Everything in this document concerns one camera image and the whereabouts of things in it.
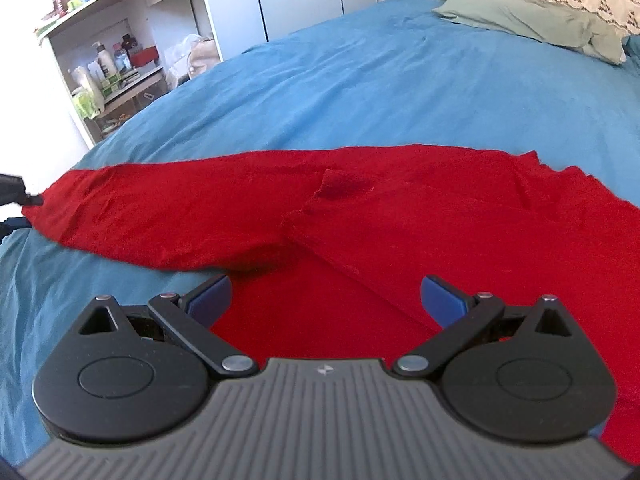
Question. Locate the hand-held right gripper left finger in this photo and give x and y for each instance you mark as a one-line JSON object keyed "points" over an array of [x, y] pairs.
{"points": [[212, 301]]}

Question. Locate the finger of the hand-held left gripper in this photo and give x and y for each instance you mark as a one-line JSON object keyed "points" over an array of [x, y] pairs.
{"points": [[12, 225], [15, 187]]}

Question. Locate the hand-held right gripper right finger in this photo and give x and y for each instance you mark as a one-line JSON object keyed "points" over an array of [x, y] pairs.
{"points": [[442, 303]]}

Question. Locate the red knit garment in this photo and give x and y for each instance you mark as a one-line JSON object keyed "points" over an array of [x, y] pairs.
{"points": [[390, 210]]}

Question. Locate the green packet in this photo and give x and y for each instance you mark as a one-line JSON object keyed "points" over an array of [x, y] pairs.
{"points": [[84, 105]]}

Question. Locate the small green box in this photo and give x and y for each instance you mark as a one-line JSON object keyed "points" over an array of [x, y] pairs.
{"points": [[112, 83]]}

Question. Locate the white lotion bottle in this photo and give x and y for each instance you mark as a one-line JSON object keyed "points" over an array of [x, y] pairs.
{"points": [[104, 62]]}

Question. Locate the dark bottle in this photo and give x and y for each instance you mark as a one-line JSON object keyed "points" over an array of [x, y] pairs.
{"points": [[129, 44]]}

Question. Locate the red box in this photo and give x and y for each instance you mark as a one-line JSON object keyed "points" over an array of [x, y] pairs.
{"points": [[144, 55]]}

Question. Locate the red bottle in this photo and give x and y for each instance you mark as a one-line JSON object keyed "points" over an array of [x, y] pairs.
{"points": [[61, 1]]}

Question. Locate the beige plastic bag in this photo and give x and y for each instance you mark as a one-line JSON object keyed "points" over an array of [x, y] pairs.
{"points": [[196, 57]]}

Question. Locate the blue bed sheet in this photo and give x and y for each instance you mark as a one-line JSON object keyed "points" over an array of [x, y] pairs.
{"points": [[350, 85]]}

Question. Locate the green pillow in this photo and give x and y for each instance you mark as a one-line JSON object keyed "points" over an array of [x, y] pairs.
{"points": [[525, 17]]}

